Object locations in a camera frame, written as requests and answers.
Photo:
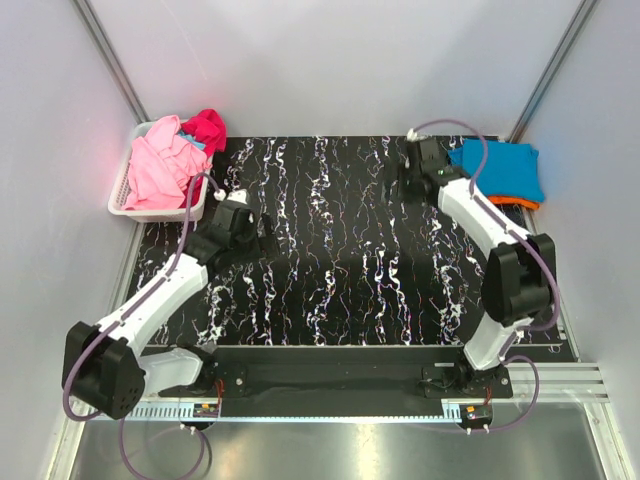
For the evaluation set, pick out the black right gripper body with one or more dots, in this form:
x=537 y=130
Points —
x=407 y=188

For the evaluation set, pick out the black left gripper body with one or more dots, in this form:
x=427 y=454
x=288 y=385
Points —
x=246 y=246

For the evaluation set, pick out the blue t shirt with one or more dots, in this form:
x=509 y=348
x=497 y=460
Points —
x=511 y=170

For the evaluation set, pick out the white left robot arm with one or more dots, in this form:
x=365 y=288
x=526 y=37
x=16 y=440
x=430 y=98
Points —
x=105 y=365

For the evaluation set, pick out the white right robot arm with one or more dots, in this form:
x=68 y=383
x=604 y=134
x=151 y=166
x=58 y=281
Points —
x=519 y=291

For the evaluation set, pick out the folded orange t shirt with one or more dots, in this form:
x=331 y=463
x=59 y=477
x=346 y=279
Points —
x=509 y=200

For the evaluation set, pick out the light blue garment in basket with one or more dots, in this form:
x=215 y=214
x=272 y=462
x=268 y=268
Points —
x=192 y=140

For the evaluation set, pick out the light pink t shirt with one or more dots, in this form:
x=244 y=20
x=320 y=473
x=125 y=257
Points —
x=156 y=168

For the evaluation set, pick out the magenta t shirt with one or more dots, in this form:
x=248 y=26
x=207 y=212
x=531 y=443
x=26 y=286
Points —
x=209 y=128

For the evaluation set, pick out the white plastic laundry basket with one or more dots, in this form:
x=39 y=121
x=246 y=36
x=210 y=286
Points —
x=121 y=190

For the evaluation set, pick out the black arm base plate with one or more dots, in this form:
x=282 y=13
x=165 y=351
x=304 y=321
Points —
x=333 y=406

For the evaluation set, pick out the aluminium frame rail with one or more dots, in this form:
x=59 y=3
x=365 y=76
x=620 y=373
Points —
x=118 y=389

